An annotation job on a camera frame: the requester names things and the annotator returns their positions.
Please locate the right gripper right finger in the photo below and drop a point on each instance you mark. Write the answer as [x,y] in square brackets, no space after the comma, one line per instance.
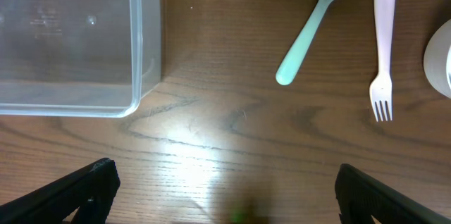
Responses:
[363,199]

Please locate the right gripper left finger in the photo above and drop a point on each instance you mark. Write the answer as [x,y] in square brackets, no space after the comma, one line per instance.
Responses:
[88,193]

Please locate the white plastic bowl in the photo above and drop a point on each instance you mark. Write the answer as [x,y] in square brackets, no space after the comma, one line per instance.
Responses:
[437,60]

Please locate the clear plastic container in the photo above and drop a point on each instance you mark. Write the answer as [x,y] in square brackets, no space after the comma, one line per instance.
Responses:
[78,58]

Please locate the pale pink plastic fork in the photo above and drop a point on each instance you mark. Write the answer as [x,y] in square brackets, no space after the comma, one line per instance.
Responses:
[381,89]

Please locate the mint green plastic spoon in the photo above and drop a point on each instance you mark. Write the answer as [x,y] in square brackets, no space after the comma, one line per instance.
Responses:
[295,56]

